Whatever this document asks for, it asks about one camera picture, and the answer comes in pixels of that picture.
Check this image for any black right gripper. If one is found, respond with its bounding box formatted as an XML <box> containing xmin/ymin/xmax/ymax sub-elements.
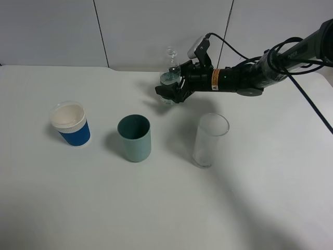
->
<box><xmin>155</xmin><ymin>47</ymin><xmax>213</xmax><ymax>104</ymax></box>

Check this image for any clear green-label water bottle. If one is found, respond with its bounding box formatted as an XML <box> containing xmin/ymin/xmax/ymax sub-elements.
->
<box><xmin>158</xmin><ymin>46</ymin><xmax>182</xmax><ymax>106</ymax></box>

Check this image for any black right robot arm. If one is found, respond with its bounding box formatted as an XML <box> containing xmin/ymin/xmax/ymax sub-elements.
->
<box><xmin>155</xmin><ymin>20</ymin><xmax>332</xmax><ymax>103</ymax></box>

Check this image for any teal green plastic cup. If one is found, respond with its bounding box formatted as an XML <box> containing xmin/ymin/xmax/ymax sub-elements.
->
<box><xmin>117</xmin><ymin>114</ymin><xmax>151</xmax><ymax>163</ymax></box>

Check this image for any blue white paper cup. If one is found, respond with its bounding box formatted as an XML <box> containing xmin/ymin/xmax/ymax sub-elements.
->
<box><xmin>50</xmin><ymin>101</ymin><xmax>91</xmax><ymax>147</ymax></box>

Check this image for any tall clear drinking glass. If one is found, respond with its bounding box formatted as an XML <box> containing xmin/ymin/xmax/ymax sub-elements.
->
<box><xmin>192</xmin><ymin>113</ymin><xmax>230</xmax><ymax>168</ymax></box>

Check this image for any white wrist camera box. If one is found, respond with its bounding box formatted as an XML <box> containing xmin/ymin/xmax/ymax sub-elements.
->
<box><xmin>187</xmin><ymin>35</ymin><xmax>210</xmax><ymax>59</ymax></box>

